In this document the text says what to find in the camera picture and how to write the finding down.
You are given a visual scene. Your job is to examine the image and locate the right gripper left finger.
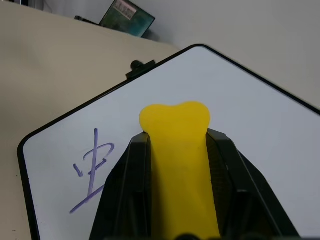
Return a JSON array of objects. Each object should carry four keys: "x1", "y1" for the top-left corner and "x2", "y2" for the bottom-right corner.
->
[{"x1": 89, "y1": 132, "x2": 153, "y2": 240}]

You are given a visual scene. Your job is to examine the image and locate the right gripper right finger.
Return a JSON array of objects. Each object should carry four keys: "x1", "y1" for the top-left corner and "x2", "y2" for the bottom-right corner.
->
[{"x1": 206, "y1": 128, "x2": 301, "y2": 240}]

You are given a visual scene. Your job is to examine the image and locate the yellow whiteboard eraser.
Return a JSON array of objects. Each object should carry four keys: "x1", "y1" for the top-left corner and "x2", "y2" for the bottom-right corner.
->
[{"x1": 138, "y1": 100, "x2": 222, "y2": 238}]

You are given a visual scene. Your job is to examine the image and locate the black-framed small whiteboard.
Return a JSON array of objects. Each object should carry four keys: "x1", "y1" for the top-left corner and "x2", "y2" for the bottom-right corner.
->
[{"x1": 16, "y1": 43, "x2": 320, "y2": 240}]

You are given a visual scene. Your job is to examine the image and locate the open laptop with dark screen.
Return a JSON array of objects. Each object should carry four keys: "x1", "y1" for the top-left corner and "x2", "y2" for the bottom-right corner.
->
[{"x1": 98, "y1": 0, "x2": 156, "y2": 39}]

